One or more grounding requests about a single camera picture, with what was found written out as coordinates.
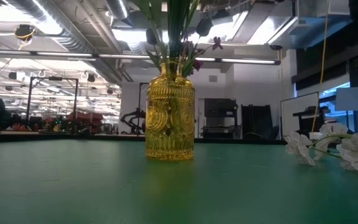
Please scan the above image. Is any white artificial flower bunch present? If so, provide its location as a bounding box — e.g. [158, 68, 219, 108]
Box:
[283, 114, 358, 175]
[166, 0, 201, 68]

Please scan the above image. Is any black artificial tulip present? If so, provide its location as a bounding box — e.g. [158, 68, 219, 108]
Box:
[195, 16, 214, 38]

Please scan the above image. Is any yellow embossed glass vase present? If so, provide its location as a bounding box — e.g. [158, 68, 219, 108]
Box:
[144, 60, 196, 162]

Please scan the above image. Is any black shelf cabinet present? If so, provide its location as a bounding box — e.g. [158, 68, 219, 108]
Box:
[203, 98, 239, 139]

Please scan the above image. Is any black upright panel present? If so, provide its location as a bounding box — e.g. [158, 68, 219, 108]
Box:
[241, 104, 275, 140]

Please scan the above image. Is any white board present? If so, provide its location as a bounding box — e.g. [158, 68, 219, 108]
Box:
[280, 91, 321, 138]

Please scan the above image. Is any green table mat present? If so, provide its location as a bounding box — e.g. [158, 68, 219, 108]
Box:
[0, 138, 358, 224]

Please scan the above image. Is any black equipment table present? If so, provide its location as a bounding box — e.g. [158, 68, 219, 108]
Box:
[292, 105, 331, 135]

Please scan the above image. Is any pale blue sign panel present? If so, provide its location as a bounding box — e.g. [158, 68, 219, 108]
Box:
[335, 86, 358, 112]

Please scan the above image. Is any silver ceiling duct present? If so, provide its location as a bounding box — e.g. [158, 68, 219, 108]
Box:
[4, 0, 121, 85]
[105, 0, 131, 21]

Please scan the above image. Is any black gantry frame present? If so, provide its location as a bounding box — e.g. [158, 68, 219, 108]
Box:
[25, 76, 80, 135]

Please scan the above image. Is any yellow hanging cable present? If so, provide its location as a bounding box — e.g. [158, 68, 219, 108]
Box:
[310, 0, 331, 133]

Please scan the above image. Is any black yellow cable reel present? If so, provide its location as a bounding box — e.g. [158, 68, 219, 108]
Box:
[13, 24, 37, 42]

